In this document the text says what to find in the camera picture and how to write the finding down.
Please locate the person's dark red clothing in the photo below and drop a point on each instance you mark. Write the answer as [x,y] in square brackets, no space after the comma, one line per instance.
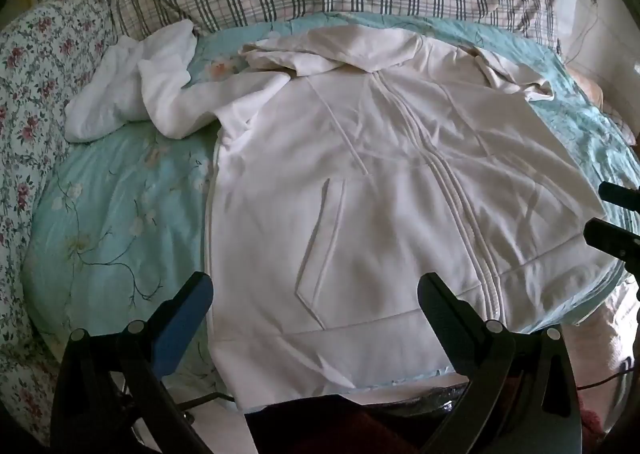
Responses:
[325,429]

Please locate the teal floral quilt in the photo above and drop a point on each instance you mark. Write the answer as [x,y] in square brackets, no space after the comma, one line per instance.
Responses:
[115,214]

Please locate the white zip hoodie jacket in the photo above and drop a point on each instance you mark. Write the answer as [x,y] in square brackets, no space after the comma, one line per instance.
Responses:
[390,184]

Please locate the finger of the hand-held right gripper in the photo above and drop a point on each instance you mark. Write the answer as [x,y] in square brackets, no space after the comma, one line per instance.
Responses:
[612,239]
[620,196]

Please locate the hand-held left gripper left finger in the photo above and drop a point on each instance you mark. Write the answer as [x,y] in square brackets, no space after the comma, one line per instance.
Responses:
[182,324]

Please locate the floral print bed sheet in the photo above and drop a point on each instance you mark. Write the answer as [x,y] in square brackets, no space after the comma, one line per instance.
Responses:
[35,83]

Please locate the crumpled white garment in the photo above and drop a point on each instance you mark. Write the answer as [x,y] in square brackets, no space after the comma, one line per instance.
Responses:
[110,103]

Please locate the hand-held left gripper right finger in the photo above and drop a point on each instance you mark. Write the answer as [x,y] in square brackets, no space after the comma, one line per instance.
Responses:
[440,309]

